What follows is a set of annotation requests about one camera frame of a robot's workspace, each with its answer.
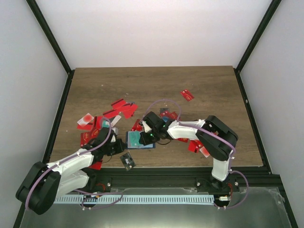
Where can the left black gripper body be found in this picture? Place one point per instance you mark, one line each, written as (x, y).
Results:
(114, 150)

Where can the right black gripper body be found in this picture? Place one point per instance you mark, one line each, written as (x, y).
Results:
(153, 138)

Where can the teal VIP card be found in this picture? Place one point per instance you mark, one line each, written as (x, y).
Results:
(133, 139)

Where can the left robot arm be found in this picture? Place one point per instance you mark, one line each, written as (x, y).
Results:
(46, 182)

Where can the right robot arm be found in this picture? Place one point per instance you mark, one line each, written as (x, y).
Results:
(216, 137)

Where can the red card front left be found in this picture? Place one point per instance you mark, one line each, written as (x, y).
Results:
(96, 166)

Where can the white card red print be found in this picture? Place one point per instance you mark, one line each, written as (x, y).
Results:
(115, 120)

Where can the black card upper centre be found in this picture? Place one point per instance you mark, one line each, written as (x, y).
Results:
(164, 111)

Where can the white red dot card left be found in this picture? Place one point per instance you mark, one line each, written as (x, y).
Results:
(85, 120)

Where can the white red dot card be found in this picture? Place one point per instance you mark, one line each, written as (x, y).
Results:
(85, 120)
(204, 151)

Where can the red striped card top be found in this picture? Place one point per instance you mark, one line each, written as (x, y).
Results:
(118, 103)

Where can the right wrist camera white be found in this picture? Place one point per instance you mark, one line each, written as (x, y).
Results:
(146, 127)

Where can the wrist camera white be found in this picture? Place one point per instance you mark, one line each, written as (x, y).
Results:
(146, 127)
(115, 130)

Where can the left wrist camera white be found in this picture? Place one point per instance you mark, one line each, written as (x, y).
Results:
(115, 130)

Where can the white slotted cable duct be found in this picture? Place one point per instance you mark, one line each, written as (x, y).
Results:
(139, 199)

